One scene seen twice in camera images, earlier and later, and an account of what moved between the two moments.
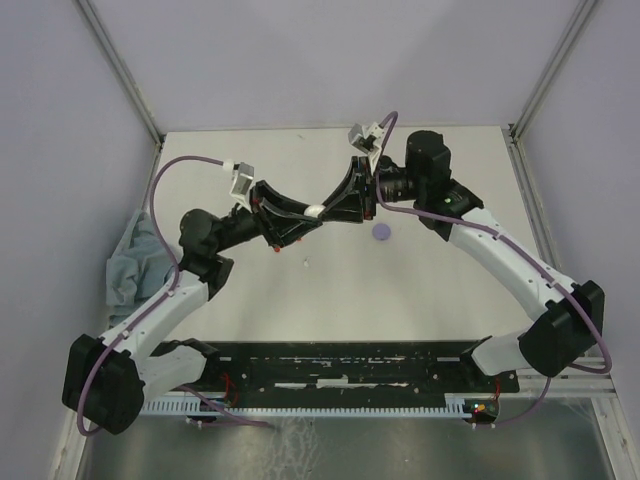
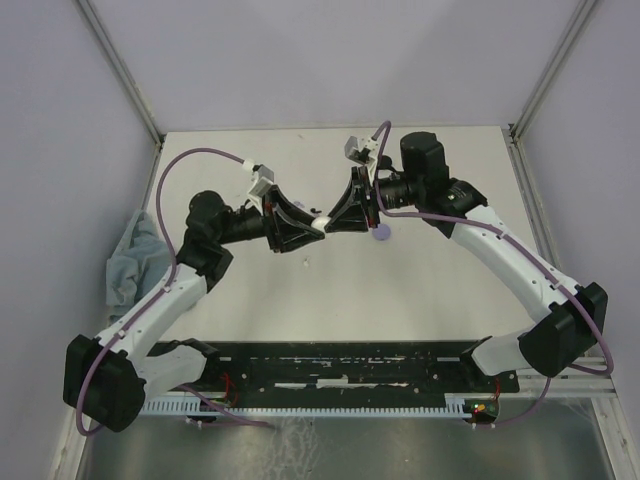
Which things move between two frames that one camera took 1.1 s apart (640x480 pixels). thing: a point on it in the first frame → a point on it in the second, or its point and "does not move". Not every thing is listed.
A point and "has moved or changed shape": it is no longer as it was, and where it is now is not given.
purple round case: x=381 y=231 does not move
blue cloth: x=139 y=269 does not move
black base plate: x=352 y=369 does not move
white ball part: x=314 y=210 has moved or changed shape
